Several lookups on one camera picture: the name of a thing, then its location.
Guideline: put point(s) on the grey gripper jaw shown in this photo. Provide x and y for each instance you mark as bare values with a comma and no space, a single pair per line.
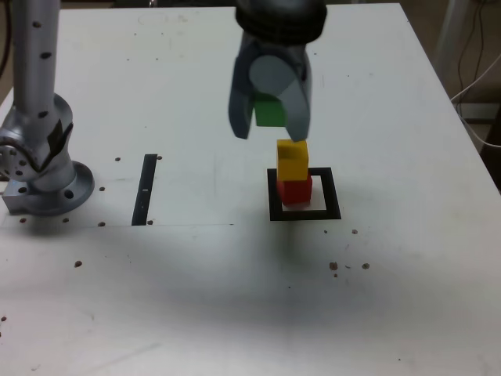
239,109
274,76

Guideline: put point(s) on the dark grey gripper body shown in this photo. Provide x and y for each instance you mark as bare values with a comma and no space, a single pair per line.
287,51

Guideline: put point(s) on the green cube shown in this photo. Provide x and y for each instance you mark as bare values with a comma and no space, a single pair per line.
269,113

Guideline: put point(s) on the yellow cube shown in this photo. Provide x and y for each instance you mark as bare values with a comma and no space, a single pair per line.
293,164

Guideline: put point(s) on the red cube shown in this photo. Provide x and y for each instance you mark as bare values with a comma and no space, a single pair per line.
295,192

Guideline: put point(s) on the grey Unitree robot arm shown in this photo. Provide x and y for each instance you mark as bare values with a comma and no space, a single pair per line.
35,78

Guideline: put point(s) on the black tape square outline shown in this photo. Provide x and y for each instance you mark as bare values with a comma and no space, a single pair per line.
309,215

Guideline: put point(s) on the black tape strip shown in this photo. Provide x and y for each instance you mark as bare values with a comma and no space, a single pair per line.
143,192

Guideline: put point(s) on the white background box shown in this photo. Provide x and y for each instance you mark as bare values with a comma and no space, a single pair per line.
481,110

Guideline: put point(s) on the white background post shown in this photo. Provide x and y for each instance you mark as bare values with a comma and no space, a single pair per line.
450,23

